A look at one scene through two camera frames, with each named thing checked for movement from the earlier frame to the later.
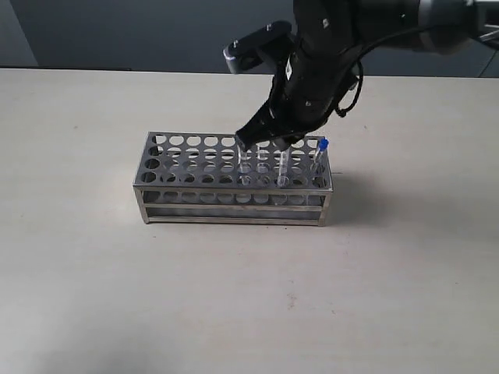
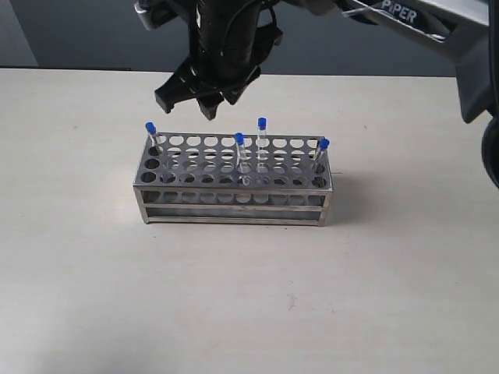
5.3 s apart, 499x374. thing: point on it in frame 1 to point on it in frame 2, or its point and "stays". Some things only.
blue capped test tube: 262,157 stays
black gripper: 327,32 to 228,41
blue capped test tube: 283,180 to 151,128
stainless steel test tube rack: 210,178 stays
